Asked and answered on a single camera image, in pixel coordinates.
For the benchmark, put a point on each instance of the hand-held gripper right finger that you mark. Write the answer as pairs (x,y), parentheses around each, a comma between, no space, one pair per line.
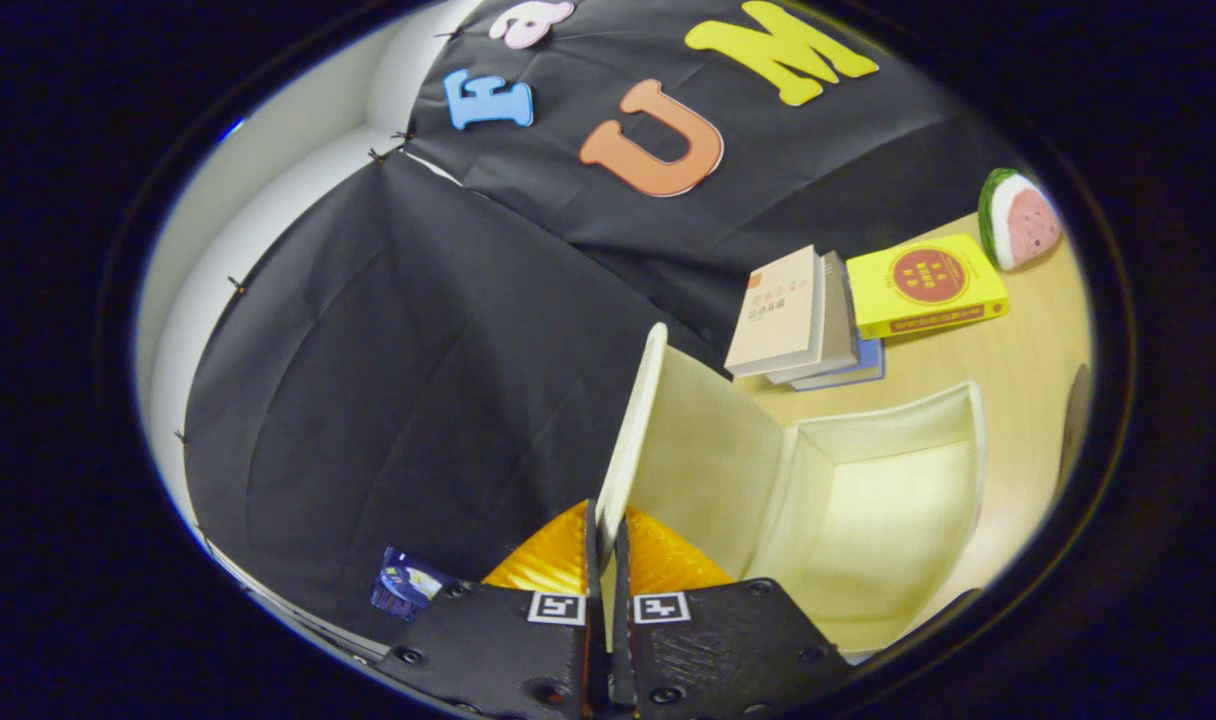
(718,650)

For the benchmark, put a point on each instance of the beige paperback book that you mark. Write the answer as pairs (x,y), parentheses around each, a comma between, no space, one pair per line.
(778,315)

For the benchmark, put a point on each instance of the blue printed packet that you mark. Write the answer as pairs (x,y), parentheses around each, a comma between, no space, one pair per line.
(403,585)

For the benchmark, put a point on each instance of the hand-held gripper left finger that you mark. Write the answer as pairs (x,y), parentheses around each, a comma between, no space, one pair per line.
(498,650)

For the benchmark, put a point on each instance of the blue book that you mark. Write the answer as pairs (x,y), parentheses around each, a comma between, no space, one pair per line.
(863,365)

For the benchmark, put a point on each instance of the grey book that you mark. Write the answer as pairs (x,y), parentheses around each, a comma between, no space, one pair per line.
(840,335)

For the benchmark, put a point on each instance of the yellow book with red circle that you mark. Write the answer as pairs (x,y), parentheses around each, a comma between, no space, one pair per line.
(928,285)

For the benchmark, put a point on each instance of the watermelon slice plush toy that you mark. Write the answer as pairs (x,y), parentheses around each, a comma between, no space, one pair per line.
(1018,220)

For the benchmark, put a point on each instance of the black backdrop cloth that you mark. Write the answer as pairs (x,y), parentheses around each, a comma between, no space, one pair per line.
(418,350)

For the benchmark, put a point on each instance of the cream fabric storage box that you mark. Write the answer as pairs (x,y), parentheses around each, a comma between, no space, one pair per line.
(868,520)

